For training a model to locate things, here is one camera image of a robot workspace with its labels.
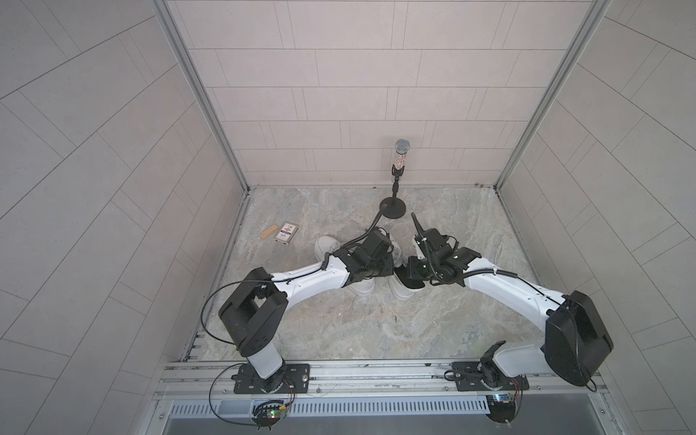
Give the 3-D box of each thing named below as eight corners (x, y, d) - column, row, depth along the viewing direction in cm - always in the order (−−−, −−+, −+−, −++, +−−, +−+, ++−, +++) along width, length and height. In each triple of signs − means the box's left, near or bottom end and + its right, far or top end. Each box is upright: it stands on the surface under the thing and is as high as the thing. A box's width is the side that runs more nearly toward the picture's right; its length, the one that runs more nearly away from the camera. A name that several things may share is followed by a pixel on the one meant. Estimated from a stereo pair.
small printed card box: (274, 241, 101) (273, 238, 100) (286, 224, 106) (285, 221, 105) (288, 245, 100) (286, 242, 98) (298, 227, 105) (298, 224, 104)
